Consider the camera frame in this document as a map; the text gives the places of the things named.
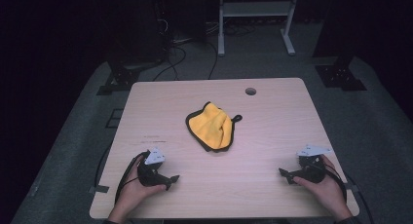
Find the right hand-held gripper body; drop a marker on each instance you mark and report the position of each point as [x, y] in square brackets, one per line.
[311, 172]

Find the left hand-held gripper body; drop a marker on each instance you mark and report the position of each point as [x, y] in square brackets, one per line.
[147, 175]

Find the yellow and dark grey towel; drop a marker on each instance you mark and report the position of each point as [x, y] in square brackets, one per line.
[211, 126]

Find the person's left hand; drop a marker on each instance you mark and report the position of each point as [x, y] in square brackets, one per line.
[131, 193]

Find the person's right hand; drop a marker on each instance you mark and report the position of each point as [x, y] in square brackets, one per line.
[331, 191]

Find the grey tape strip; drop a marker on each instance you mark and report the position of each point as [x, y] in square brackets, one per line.
[99, 189]
[352, 187]

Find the black metal stand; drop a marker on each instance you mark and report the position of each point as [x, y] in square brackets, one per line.
[121, 78]
[339, 76]

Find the white metal stand frame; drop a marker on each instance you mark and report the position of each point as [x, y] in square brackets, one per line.
[221, 39]

